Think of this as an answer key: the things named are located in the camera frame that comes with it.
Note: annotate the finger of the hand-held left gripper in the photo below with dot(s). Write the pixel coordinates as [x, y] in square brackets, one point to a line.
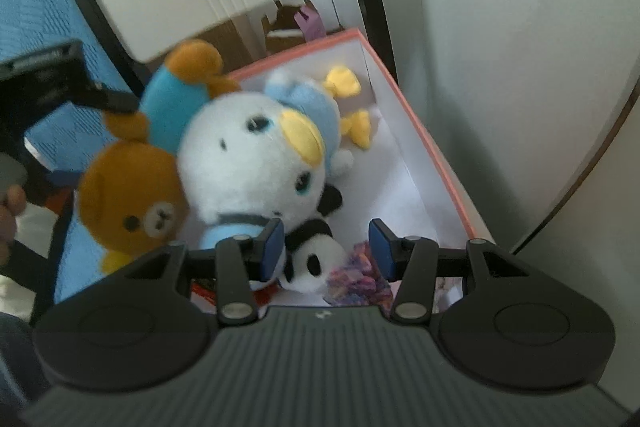
[112, 99]

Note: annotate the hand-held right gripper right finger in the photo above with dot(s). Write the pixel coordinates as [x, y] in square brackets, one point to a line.
[380, 252]

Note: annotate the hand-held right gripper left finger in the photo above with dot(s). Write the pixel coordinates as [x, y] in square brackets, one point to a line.
[273, 249]

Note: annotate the purple fuzzy hair scrunchie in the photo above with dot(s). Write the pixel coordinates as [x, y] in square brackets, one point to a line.
[355, 279]

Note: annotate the black and white panda plush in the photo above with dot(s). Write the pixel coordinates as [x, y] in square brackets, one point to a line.
[315, 257]

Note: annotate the pink cardboard box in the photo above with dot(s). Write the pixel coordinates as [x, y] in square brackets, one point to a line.
[425, 187]

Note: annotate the red knot ornament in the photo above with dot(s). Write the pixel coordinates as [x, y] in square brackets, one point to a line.
[205, 290]

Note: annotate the brown bear plush blue outfit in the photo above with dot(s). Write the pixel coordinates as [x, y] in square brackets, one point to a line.
[130, 192]

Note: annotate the blue and white penguin plush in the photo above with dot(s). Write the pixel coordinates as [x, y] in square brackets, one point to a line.
[240, 157]

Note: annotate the person's left hand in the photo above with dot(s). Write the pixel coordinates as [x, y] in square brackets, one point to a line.
[10, 212]

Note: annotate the blue quilted mat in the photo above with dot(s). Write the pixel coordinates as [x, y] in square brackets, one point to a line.
[45, 2]

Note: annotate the brown cardboard box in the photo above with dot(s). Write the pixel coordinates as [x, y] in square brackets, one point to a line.
[285, 19]

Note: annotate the pink plastic item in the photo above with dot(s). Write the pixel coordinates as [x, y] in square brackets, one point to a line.
[310, 23]

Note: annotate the dark blue pants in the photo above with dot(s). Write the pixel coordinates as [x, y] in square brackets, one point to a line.
[12, 357]

